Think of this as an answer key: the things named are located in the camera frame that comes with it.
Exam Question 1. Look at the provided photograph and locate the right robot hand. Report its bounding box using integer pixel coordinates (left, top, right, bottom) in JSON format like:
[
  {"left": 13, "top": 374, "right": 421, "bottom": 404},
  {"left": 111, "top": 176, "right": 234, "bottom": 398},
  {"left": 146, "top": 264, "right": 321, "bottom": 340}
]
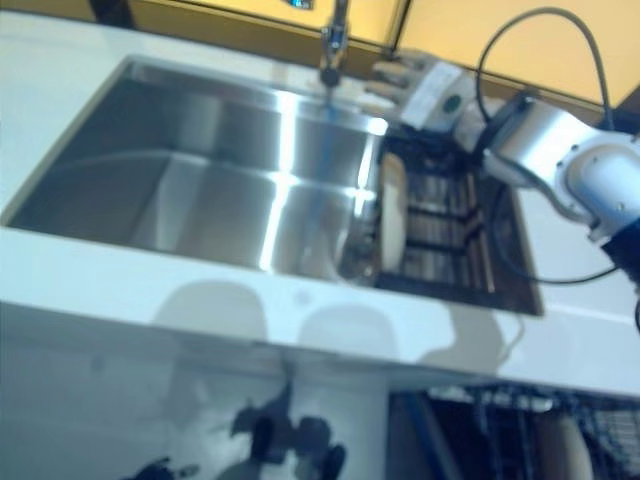
[{"left": 366, "top": 48, "right": 476, "bottom": 136}]

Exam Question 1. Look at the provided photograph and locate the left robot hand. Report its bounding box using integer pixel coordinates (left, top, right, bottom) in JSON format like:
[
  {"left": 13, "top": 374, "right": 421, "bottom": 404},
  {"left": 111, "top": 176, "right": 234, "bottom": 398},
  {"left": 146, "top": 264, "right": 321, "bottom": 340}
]
[{"left": 133, "top": 457, "right": 201, "bottom": 480}]

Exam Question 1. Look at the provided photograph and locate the cream ceramic plate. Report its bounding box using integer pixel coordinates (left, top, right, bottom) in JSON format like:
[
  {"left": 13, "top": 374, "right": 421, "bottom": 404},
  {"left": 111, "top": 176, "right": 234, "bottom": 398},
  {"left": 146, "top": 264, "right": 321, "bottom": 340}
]
[
  {"left": 542, "top": 417, "right": 589, "bottom": 480},
  {"left": 378, "top": 152, "right": 407, "bottom": 269}
]

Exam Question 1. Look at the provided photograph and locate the chrome gooseneck kitchen faucet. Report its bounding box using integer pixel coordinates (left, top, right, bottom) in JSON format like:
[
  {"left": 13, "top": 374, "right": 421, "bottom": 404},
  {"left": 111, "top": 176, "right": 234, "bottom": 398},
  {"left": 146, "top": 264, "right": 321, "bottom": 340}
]
[{"left": 282, "top": 0, "right": 351, "bottom": 89}]

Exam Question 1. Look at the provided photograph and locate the black dish drying rack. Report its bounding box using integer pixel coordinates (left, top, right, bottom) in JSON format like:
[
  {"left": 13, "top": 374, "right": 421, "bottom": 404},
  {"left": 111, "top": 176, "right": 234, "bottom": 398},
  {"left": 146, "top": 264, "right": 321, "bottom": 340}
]
[{"left": 374, "top": 134, "right": 501, "bottom": 294}]

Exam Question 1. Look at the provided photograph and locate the stainless steel sink basin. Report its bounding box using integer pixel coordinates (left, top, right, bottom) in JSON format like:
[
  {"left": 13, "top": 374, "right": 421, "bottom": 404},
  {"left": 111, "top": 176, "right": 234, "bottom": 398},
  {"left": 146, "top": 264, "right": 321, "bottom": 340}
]
[{"left": 2, "top": 54, "right": 546, "bottom": 317}]

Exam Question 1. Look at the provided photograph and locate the black wire lower dishwasher rack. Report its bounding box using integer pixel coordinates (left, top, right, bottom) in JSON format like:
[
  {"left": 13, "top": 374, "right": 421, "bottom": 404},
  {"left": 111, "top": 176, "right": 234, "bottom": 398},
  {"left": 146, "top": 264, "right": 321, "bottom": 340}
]
[{"left": 429, "top": 384, "right": 640, "bottom": 480}]

